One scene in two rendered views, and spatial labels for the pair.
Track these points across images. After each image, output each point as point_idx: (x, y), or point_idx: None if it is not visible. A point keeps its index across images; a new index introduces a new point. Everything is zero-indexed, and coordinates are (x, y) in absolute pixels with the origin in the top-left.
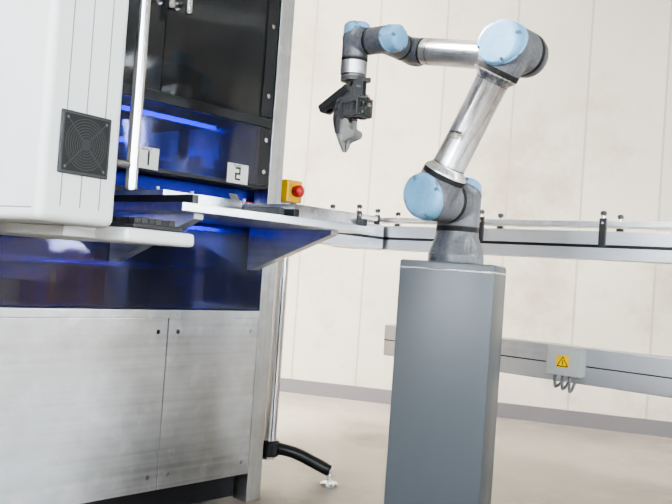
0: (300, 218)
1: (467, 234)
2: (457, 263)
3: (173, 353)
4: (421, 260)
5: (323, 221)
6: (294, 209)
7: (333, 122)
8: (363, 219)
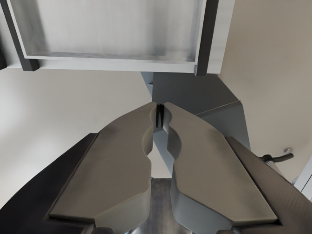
0: (44, 68)
1: None
2: (168, 171)
3: None
4: (158, 148)
5: (96, 69)
6: (22, 70)
7: (29, 185)
8: (195, 75)
